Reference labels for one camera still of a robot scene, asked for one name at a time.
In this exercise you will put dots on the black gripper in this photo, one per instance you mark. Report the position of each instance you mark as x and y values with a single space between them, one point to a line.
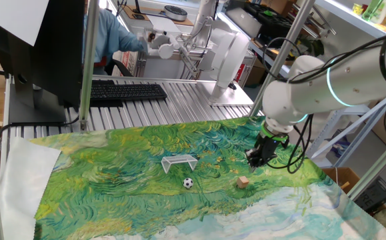
269 146

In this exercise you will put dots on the small wooden cube block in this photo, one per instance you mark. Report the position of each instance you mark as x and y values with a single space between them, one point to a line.
242 182

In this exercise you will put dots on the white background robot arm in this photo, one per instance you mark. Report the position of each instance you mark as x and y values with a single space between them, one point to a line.
202 16

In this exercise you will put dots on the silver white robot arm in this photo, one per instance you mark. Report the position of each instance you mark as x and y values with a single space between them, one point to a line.
356 83

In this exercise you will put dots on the small toy soccer ball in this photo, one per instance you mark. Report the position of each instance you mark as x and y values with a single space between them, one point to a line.
188 183

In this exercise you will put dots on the white mesh toy goal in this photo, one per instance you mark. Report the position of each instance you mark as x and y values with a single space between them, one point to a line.
178 158

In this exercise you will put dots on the brown cardboard box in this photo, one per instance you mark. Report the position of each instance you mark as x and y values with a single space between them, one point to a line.
342 175

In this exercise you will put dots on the white curved stand device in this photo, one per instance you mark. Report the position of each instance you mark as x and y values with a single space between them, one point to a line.
226 56

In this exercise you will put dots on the black plastic crate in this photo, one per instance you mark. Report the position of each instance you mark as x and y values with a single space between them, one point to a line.
376 195

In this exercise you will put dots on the aluminium equipment case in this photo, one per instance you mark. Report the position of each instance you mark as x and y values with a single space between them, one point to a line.
159 68

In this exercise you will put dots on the painted landscape print cloth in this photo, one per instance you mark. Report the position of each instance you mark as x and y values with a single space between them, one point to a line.
129 200

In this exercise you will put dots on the black equipment case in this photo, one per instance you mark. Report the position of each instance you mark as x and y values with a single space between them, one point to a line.
272 23

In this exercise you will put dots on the grey laptop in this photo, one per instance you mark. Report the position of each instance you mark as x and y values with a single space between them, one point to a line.
242 21

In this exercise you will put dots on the black computer keyboard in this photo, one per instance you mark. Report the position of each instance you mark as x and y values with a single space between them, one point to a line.
126 92

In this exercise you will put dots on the white red printed box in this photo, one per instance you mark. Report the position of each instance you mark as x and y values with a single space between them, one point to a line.
129 60

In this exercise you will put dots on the white metal shelf rack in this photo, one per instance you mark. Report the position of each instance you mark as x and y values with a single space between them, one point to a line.
346 18

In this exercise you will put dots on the black office chair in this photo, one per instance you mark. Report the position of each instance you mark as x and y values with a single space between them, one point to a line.
119 68

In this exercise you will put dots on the round grey speaker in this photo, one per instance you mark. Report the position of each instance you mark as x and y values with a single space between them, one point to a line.
176 13

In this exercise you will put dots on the small yellow container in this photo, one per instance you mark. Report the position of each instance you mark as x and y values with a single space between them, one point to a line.
357 9

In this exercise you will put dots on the wooden desk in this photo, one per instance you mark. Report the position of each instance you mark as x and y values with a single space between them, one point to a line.
156 11

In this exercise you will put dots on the green plastic bottle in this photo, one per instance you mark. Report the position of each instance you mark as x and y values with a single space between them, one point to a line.
372 8

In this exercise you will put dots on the person in blue shirt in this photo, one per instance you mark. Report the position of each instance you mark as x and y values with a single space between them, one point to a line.
111 36

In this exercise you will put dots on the pale plastic bottle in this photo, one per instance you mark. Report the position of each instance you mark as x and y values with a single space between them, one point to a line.
385 11

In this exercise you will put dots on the black computer monitor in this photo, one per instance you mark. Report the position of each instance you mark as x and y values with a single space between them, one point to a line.
59 50

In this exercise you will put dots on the white paper sheet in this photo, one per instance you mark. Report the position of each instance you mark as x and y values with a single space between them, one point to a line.
16 18

